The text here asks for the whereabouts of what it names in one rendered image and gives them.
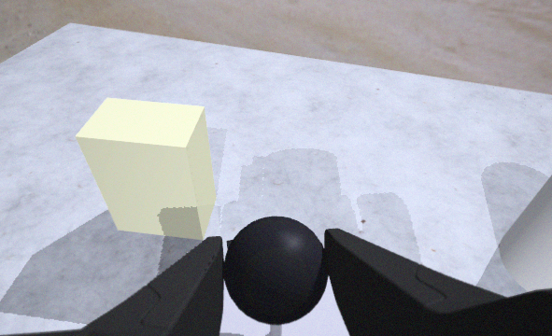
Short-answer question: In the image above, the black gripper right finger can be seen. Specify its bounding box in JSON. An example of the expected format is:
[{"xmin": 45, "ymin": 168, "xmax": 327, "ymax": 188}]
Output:
[{"xmin": 324, "ymin": 229, "xmax": 552, "ymax": 336}]

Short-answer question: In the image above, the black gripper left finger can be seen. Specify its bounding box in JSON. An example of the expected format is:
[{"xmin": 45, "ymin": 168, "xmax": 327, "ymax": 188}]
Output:
[{"xmin": 0, "ymin": 236, "xmax": 224, "ymax": 336}]

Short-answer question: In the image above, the grey cylinder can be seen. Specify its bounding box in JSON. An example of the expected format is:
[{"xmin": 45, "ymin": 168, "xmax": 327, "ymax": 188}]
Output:
[{"xmin": 500, "ymin": 176, "xmax": 552, "ymax": 292}]

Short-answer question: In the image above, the glass french press with black handle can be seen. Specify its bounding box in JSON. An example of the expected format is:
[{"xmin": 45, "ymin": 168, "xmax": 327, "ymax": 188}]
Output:
[{"xmin": 219, "ymin": 216, "xmax": 350, "ymax": 336}]

